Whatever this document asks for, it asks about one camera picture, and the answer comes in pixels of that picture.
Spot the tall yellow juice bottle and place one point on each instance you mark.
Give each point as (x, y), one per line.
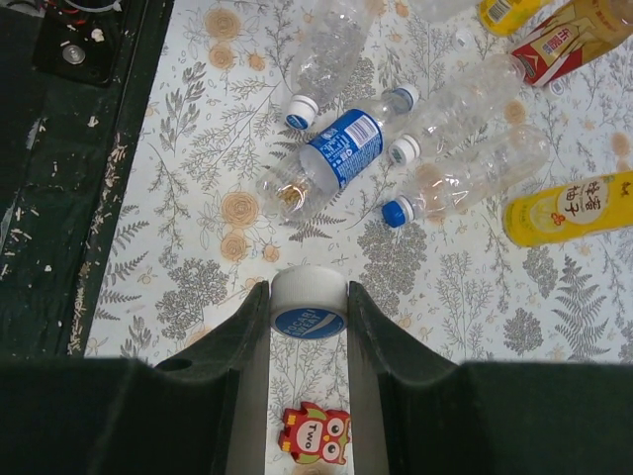
(575, 210)

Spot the red owl wooden block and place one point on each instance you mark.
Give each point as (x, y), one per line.
(311, 434)

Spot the black front base bar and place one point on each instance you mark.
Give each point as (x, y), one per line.
(75, 80)

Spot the clear bottle blue cap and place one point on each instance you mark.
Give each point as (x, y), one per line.
(454, 184)

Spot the brown tea bottle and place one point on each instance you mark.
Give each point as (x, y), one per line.
(573, 36)

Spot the clear bottle white cap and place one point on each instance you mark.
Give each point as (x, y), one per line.
(459, 109)

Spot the yellow honey pomelo bottle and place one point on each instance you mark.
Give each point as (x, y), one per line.
(504, 17)

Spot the white blue pocari cap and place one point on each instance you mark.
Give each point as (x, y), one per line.
(309, 302)

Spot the clear crushed plastic bottle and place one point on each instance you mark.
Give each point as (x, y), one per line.
(438, 11)

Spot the clear bottle far left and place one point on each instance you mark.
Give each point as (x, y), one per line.
(327, 57)

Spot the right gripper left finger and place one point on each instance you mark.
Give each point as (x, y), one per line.
(200, 411)

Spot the blue label crushed water bottle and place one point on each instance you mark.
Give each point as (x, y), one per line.
(305, 181)

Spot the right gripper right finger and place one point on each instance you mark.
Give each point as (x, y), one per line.
(415, 412)

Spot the white tea bottle cap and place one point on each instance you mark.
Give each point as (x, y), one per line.
(557, 88)

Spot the white green pomelo cap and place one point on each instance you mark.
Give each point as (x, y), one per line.
(463, 39)

